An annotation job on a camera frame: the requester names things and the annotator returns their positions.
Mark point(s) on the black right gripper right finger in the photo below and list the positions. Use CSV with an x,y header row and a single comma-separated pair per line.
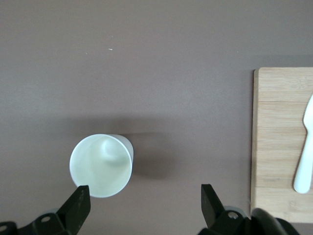
x,y
212,215

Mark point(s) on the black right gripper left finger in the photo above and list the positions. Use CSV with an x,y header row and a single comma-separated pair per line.
x,y
75,210

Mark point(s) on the bamboo cutting board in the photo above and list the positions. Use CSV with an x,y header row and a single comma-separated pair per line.
x,y
274,134

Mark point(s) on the white plastic knife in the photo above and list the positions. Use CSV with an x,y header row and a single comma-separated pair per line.
x,y
304,171

